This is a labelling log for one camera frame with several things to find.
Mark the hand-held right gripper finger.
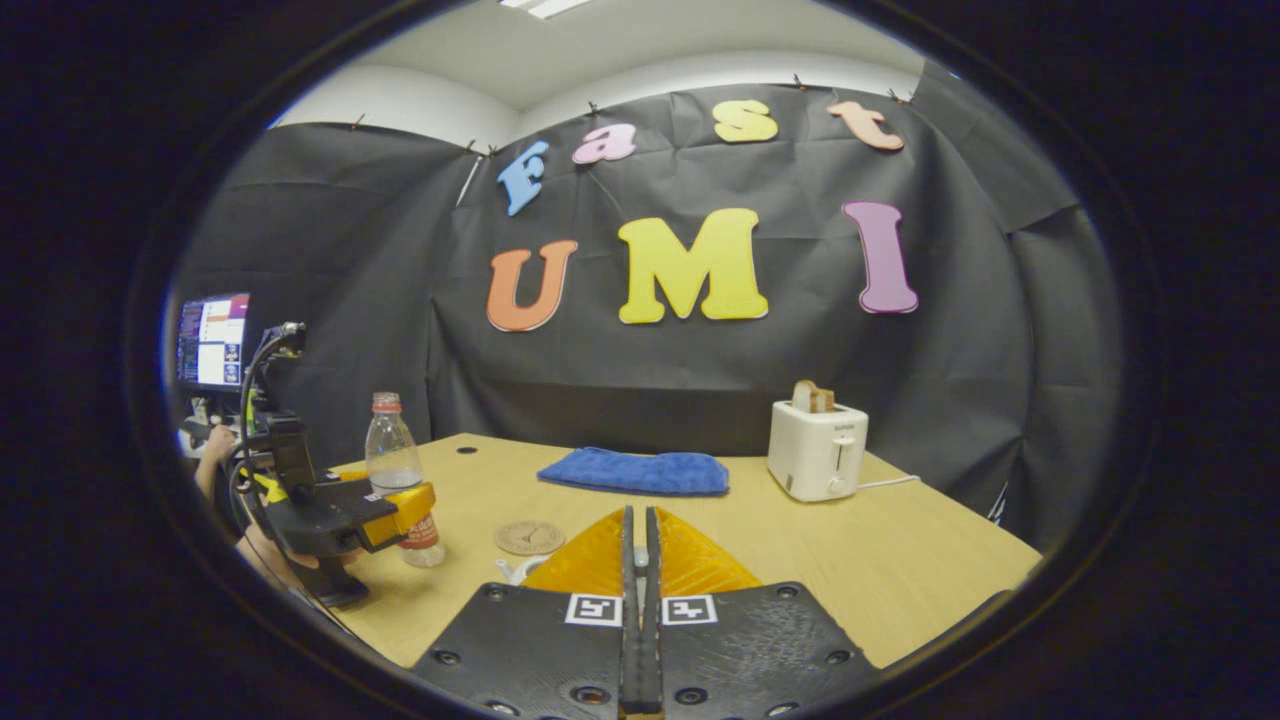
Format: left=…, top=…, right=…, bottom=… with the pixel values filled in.
left=643, top=505, right=886, bottom=720
left=410, top=505, right=641, bottom=720

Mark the clear plastic water bottle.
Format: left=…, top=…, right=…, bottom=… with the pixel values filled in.
left=364, top=392, right=447, bottom=569

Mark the round cork coaster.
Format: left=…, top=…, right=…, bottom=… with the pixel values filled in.
left=494, top=520, right=567, bottom=557

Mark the blue towel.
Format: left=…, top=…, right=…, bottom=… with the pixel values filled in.
left=537, top=446, right=731, bottom=497

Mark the computer monitor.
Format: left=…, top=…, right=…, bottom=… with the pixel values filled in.
left=176, top=292, right=252, bottom=393

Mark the white toaster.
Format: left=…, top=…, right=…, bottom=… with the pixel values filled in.
left=767, top=400, right=870, bottom=503

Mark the ceiling light panel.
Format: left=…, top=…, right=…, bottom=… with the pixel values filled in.
left=498, top=0, right=596, bottom=19

